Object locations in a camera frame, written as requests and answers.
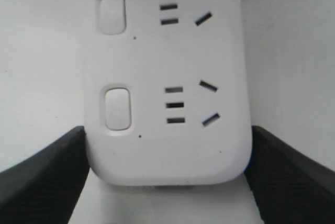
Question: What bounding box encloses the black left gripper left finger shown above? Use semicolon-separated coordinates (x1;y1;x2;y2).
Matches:
1;126;90;223

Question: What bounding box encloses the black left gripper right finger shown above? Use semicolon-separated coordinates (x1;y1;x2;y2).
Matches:
244;126;334;223

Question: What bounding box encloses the white five-outlet power strip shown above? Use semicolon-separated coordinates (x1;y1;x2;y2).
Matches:
81;0;252;186

